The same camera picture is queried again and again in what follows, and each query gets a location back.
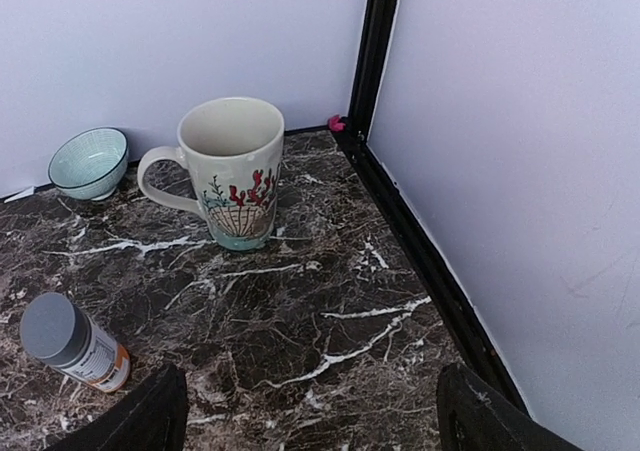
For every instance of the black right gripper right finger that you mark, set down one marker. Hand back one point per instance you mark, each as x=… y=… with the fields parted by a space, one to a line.
x=474 y=416

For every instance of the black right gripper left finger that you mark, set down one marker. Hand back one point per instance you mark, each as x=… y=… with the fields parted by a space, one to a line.
x=153 y=416

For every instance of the orange pill bottle grey cap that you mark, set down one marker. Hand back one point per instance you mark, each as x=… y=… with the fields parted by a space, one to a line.
x=58 y=333

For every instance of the teal striped ceramic bowl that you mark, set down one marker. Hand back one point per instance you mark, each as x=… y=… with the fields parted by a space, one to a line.
x=90 y=165

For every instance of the cream floral ceramic mug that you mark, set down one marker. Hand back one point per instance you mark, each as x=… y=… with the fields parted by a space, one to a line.
x=232 y=149

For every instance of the small pink clip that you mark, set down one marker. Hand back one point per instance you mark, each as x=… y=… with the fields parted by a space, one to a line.
x=336 y=124

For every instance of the black right corner post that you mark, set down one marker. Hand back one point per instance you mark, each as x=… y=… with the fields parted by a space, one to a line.
x=371 y=122

